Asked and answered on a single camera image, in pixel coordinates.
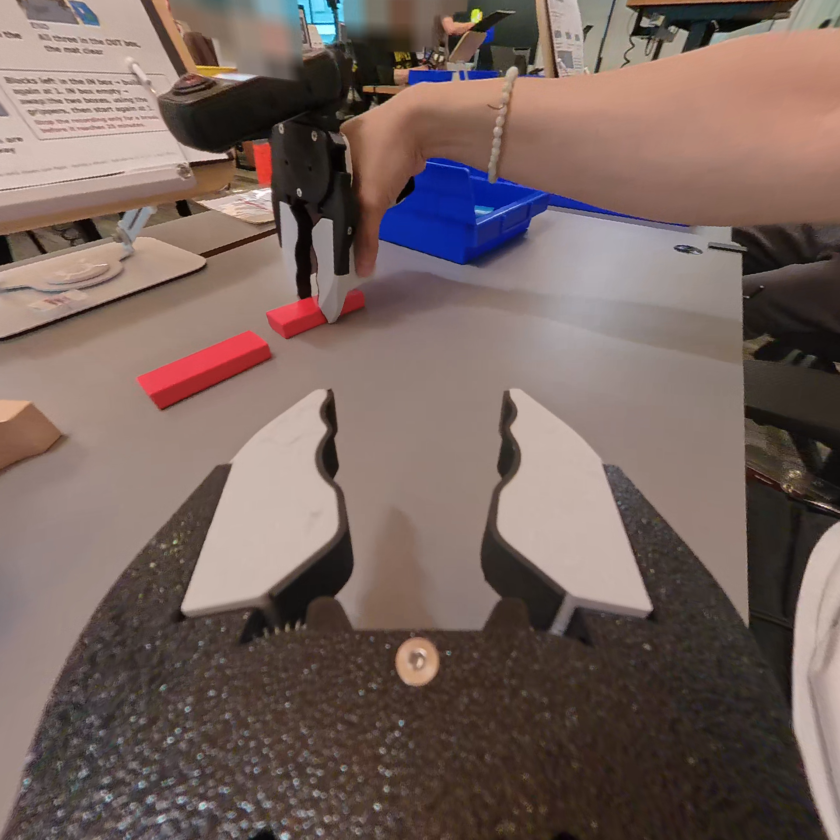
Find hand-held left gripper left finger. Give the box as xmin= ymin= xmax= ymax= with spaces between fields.
xmin=180 ymin=388 xmax=355 ymax=621

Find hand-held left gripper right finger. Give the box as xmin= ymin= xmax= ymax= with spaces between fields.
xmin=481 ymin=388 xmax=655 ymax=636

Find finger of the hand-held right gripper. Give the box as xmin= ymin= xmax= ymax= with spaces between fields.
xmin=312 ymin=218 xmax=360 ymax=324
xmin=278 ymin=200 xmax=317 ymax=300

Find red rectangular block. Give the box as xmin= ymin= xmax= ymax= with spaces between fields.
xmin=266 ymin=289 xmax=366 ymax=340
xmin=137 ymin=331 xmax=273 ymax=410

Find blue plastic bin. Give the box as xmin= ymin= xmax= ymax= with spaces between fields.
xmin=379 ymin=159 xmax=551 ymax=265
xmin=407 ymin=66 xmax=547 ymax=88

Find person's right forearm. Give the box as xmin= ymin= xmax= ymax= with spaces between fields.
xmin=495 ymin=29 xmax=840 ymax=227

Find person's right hand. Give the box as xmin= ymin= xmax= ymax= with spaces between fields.
xmin=340 ymin=77 xmax=505 ymax=278

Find papers in plastic sleeve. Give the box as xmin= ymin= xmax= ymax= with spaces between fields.
xmin=197 ymin=189 xmax=277 ymax=226

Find instruction sign board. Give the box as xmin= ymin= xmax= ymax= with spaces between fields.
xmin=0 ymin=0 xmax=237 ymax=231

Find wooden arch block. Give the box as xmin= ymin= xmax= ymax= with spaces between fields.
xmin=0 ymin=399 xmax=63 ymax=471

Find white garment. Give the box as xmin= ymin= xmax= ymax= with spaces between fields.
xmin=790 ymin=521 xmax=840 ymax=840

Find dark clothing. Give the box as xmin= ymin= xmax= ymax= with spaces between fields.
xmin=734 ymin=223 xmax=840 ymax=697

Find white bead bracelet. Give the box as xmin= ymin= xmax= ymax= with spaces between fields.
xmin=487 ymin=66 xmax=520 ymax=185

